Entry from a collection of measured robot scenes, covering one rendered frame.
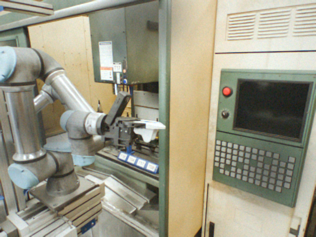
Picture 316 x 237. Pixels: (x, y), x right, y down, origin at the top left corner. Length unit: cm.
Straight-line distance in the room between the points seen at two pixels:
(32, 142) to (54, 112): 199
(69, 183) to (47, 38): 206
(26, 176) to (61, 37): 223
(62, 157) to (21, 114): 26
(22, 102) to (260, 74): 104
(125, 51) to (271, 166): 127
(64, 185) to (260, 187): 102
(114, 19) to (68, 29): 126
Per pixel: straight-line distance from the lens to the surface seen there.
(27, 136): 95
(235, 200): 151
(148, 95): 245
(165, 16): 93
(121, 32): 179
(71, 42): 303
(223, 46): 129
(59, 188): 113
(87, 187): 115
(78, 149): 77
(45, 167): 100
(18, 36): 209
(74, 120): 74
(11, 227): 113
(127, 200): 178
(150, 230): 141
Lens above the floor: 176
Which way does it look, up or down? 16 degrees down
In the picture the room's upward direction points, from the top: straight up
